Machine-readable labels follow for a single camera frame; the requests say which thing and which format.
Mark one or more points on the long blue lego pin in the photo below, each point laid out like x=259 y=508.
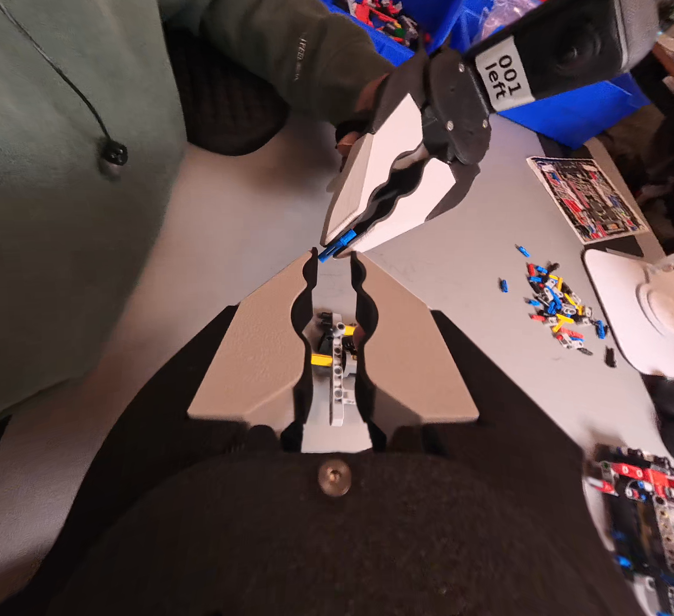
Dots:
x=337 y=246

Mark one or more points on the lego instruction booklet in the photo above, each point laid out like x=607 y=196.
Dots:
x=584 y=200

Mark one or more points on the heap of assorted lego parts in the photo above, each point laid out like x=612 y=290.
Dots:
x=379 y=11

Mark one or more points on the lego car chassis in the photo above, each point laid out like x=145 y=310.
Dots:
x=642 y=521

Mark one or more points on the grey lego frame assembly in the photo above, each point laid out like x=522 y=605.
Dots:
x=337 y=395

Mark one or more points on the pile of mixed lego pieces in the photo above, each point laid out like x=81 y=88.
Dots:
x=561 y=311

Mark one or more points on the person's left forearm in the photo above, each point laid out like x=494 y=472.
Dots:
x=263 y=11

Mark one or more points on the crumpled clear plastic bag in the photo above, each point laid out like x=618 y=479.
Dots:
x=505 y=5

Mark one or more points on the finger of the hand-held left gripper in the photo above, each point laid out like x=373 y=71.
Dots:
x=358 y=184
x=421 y=200

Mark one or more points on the person's left hand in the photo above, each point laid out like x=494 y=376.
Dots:
x=368 y=100

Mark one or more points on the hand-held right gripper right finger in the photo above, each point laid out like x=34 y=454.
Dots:
x=421 y=363

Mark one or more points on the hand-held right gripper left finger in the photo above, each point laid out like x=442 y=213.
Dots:
x=247 y=363

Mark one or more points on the yellow lego connector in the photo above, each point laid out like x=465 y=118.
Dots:
x=321 y=360

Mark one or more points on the person's green sweatshirt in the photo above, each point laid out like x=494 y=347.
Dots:
x=79 y=232

